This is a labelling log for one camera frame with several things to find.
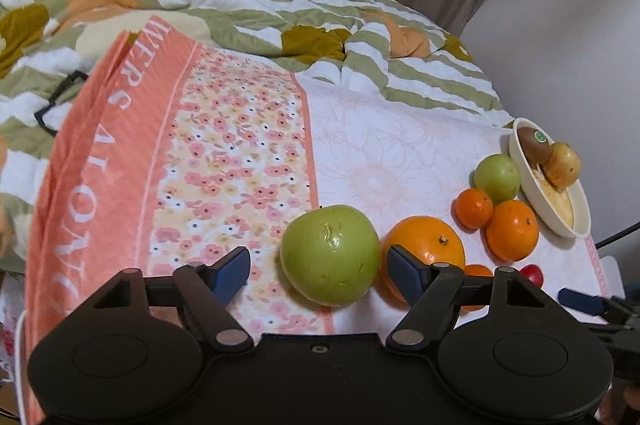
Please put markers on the red cherry tomato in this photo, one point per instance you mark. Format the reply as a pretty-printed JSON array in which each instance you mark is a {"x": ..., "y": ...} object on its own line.
[{"x": 532, "y": 276}]

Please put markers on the cream oval bowl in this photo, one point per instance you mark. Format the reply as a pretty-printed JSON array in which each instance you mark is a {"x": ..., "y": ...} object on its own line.
[{"x": 562, "y": 210}]

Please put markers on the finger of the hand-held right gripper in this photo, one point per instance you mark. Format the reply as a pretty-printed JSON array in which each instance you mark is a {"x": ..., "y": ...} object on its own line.
[{"x": 580, "y": 300}]

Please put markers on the small tangerine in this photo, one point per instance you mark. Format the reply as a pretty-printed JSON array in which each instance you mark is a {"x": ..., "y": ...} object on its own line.
[
  {"x": 476, "y": 271},
  {"x": 472, "y": 207}
]

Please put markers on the large light orange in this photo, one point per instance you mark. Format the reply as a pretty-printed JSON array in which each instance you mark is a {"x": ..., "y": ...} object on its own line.
[{"x": 425, "y": 240}]

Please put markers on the deep-coloured medium orange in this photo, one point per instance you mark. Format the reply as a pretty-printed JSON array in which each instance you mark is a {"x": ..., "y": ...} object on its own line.
[{"x": 512, "y": 230}]

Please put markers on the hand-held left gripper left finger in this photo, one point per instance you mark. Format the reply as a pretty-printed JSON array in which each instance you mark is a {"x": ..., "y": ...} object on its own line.
[{"x": 232, "y": 272}]

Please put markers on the black eyeglasses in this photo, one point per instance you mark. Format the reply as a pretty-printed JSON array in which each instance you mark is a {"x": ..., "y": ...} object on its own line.
[{"x": 47, "y": 110}]

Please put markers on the small green apple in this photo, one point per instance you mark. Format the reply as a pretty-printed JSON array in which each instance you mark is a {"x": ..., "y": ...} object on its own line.
[{"x": 497, "y": 177}]

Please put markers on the brown kiwi with green sticker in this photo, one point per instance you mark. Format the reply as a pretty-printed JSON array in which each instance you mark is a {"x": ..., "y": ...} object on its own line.
[{"x": 532, "y": 145}]

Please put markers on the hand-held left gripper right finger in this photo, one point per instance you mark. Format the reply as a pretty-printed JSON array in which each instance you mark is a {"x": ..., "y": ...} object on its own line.
[{"x": 402, "y": 275}]

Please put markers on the large green apple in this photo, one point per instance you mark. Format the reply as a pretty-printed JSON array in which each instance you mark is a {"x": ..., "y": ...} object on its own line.
[{"x": 327, "y": 252}]

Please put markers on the yellow pear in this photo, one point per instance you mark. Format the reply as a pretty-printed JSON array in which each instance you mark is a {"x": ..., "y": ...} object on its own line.
[{"x": 562, "y": 165}]

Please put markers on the pink floral printed sheet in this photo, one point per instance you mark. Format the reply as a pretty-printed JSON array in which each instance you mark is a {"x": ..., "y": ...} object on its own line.
[{"x": 225, "y": 145}]

